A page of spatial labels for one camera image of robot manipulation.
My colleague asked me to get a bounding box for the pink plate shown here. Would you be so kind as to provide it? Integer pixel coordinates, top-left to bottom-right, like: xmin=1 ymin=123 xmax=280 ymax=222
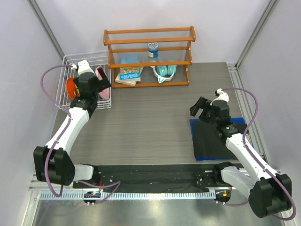
xmin=95 ymin=66 xmax=110 ymax=100

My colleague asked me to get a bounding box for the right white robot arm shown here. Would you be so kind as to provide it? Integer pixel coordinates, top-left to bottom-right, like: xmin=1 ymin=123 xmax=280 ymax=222
xmin=190 ymin=94 xmax=295 ymax=218

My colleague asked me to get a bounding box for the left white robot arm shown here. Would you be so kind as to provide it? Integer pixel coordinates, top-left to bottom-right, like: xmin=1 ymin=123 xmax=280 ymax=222
xmin=33 ymin=66 xmax=111 ymax=188

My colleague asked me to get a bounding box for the orange plate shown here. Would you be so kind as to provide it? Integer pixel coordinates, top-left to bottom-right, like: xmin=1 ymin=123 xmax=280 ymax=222
xmin=65 ymin=78 xmax=79 ymax=100

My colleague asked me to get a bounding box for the lower paperback book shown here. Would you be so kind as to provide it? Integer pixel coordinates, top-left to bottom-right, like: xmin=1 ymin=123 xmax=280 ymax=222
xmin=115 ymin=80 xmax=137 ymax=87

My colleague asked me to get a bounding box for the colourful paperback book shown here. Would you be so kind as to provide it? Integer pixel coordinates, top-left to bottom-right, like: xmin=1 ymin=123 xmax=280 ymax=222
xmin=118 ymin=67 xmax=144 ymax=82

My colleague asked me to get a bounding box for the black cloth mat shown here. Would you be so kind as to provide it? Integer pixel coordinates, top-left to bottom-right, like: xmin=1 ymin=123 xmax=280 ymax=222
xmin=190 ymin=120 xmax=247 ymax=161

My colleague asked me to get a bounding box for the clear bottle blue cap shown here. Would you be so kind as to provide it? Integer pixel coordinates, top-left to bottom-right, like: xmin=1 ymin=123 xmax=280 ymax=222
xmin=147 ymin=42 xmax=162 ymax=62

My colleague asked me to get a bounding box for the orange wooden shelf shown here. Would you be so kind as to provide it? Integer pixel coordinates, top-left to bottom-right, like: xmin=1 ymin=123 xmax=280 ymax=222
xmin=103 ymin=26 xmax=196 ymax=88

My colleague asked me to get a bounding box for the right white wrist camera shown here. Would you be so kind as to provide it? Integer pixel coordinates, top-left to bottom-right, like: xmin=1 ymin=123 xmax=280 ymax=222
xmin=210 ymin=89 xmax=229 ymax=105

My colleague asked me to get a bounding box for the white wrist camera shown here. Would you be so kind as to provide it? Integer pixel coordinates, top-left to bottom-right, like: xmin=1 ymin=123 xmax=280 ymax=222
xmin=210 ymin=89 xmax=229 ymax=105
xmin=71 ymin=60 xmax=94 ymax=76

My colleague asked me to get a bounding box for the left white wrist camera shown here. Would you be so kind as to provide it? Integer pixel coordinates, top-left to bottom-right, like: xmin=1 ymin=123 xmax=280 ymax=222
xmin=71 ymin=60 xmax=94 ymax=76

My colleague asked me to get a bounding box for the white wire dish rack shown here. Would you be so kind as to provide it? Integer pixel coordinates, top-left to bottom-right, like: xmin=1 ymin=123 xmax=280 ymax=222
xmin=56 ymin=50 xmax=111 ymax=110

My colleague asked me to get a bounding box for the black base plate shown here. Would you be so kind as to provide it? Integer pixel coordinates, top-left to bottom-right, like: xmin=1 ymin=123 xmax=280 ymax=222
xmin=88 ymin=163 xmax=230 ymax=193

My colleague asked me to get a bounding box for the white slotted cable duct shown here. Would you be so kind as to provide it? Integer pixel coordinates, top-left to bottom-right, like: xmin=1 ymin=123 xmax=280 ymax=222
xmin=40 ymin=190 xmax=216 ymax=201

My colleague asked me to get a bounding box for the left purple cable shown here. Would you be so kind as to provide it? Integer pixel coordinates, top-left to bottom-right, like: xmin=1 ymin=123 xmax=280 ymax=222
xmin=40 ymin=65 xmax=121 ymax=204

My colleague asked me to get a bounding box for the purple cable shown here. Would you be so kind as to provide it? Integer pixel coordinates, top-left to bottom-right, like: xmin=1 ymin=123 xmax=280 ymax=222
xmin=40 ymin=65 xmax=121 ymax=204
xmin=216 ymin=87 xmax=298 ymax=221

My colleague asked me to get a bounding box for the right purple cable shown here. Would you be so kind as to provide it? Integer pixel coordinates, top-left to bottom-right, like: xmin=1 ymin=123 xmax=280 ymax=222
xmin=216 ymin=87 xmax=298 ymax=221

